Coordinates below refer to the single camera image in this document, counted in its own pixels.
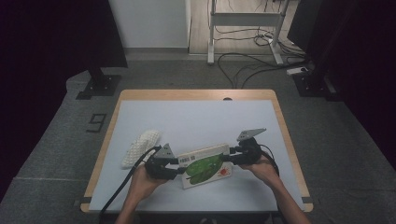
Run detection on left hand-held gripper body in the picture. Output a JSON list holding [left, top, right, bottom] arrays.
[[145, 143, 178, 180]]

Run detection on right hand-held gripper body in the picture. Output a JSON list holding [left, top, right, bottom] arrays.
[[236, 128, 267, 166]]

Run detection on white knitted cloth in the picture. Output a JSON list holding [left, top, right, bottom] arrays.
[[120, 130, 163, 170]]

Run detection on caterpillar picture board book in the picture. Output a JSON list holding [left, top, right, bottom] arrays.
[[177, 143, 233, 190]]

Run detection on person's right hand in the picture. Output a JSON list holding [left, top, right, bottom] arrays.
[[239, 155, 278, 188]]

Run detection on person's left hand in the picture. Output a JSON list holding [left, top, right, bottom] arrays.
[[129, 164, 169, 203]]

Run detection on wooden table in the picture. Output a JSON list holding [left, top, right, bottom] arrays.
[[79, 89, 314, 214]]

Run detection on black metal stand base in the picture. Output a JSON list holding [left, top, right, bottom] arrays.
[[75, 66, 122, 101], [292, 72, 344, 102]]

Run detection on white power strip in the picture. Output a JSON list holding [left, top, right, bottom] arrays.
[[286, 66, 309, 77]]

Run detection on dark flat panel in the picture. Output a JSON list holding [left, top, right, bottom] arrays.
[[287, 0, 316, 54]]

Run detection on dark curtain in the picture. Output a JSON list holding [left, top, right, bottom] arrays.
[[306, 0, 396, 171], [0, 0, 129, 200]]

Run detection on right hand-held gripper black cable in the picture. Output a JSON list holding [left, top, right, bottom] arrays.
[[258, 143, 280, 177]]

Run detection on hand-held gripper black cable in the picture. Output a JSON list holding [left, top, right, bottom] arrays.
[[258, 143, 280, 177], [98, 145, 162, 224]]

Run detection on left hand-held gripper black cable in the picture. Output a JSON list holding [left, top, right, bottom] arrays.
[[98, 145, 162, 224]]

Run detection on black floor cable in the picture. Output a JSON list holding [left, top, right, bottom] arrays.
[[217, 51, 312, 90]]

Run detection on tangle of black cables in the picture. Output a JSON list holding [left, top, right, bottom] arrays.
[[213, 26, 307, 60]]

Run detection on white metal desk frame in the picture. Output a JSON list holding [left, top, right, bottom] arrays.
[[206, 0, 290, 65]]

